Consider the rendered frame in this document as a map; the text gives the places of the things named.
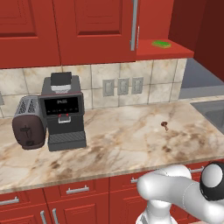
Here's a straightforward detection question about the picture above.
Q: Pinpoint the green sponge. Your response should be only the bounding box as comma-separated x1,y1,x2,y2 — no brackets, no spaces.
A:
151,39,172,49

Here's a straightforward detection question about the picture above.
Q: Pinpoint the red base cabinet door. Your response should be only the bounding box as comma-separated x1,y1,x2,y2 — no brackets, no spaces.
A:
108,188,148,224
0,203,50,224
46,192,111,224

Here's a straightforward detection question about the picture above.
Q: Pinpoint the dark grey coffee machine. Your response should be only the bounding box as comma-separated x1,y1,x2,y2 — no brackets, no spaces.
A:
38,71,88,152

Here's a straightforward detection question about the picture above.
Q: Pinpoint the small brown object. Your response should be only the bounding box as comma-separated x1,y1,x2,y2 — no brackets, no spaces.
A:
160,121,170,132

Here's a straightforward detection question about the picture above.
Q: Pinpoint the red drawer front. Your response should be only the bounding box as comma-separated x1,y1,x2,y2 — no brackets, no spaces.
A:
108,170,153,193
185,159,224,183
43,177,110,203
0,187,47,212

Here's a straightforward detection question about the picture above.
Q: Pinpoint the brown and silver toaster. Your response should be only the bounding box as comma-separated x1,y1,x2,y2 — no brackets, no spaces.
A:
11,94,47,151

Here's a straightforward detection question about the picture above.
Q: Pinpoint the grey sink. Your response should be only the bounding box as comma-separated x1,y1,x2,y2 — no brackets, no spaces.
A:
190,99,224,136

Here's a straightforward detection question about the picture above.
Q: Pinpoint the red open wall cabinet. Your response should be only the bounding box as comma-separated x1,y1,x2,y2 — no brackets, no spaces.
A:
135,0,195,61

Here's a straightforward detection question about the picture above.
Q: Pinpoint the red wall cabinet door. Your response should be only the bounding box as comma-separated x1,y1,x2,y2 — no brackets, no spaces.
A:
0,0,61,70
52,0,137,67

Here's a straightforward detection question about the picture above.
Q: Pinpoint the silver cabinet door handle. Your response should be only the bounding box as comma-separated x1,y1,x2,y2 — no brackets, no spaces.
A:
52,207,60,224
39,210,48,224

